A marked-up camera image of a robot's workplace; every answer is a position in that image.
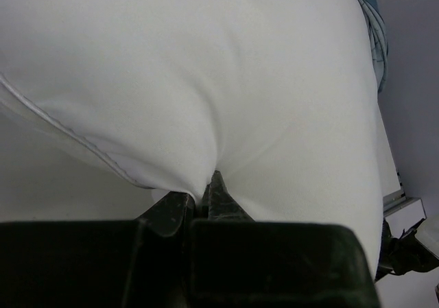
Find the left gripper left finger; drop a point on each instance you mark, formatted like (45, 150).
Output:
(167, 217)

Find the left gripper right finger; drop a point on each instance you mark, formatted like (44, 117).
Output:
(218, 205)

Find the white pillow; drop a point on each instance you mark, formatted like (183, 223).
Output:
(280, 96)

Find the blue cartoon print pillowcase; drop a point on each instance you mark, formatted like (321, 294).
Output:
(378, 40)

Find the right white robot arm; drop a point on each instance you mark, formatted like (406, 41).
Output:
(398, 256)

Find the aluminium table frame rail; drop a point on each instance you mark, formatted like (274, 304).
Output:
(399, 200)

